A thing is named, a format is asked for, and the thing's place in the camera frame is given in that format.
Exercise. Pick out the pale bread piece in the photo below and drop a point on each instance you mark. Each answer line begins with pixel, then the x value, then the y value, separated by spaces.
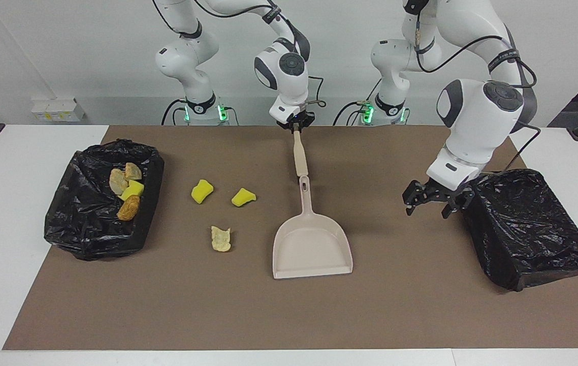
pixel 221 240
pixel 133 172

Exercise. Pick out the striped orange croissant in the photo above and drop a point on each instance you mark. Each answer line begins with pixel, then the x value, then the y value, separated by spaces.
pixel 118 182

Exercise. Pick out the yellow sponge with green side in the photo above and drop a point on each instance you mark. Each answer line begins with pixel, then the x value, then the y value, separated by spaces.
pixel 134 189

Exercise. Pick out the left black trash bag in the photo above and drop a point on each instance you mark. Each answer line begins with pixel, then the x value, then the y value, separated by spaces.
pixel 81 223

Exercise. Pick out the brown bread roll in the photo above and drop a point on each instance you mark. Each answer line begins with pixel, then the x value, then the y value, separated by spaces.
pixel 129 208

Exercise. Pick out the beige plastic dustpan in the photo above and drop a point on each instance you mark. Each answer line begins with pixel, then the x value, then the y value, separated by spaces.
pixel 312 249

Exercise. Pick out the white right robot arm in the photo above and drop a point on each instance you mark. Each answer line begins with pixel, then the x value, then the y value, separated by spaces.
pixel 289 71

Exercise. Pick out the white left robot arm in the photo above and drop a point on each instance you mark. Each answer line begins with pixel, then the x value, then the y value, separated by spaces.
pixel 477 117

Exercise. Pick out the yellow sponge piece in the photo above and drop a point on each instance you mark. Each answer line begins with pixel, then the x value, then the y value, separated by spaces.
pixel 242 197
pixel 201 191

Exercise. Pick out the beige hand brush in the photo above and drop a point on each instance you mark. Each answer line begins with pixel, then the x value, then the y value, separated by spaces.
pixel 300 157

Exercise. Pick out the right black trash bag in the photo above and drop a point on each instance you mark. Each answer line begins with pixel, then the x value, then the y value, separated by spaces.
pixel 522 229

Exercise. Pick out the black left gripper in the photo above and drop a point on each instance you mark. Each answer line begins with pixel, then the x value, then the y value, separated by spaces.
pixel 439 193

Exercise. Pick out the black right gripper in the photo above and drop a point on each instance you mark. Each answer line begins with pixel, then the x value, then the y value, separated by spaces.
pixel 296 118

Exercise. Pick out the white wall socket box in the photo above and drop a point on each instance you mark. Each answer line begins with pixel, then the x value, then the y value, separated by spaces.
pixel 58 110

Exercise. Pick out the brown table mat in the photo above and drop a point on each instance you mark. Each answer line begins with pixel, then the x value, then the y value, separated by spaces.
pixel 289 315

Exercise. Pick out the black trash bag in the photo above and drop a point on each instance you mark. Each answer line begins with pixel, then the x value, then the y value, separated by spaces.
pixel 81 223
pixel 522 229

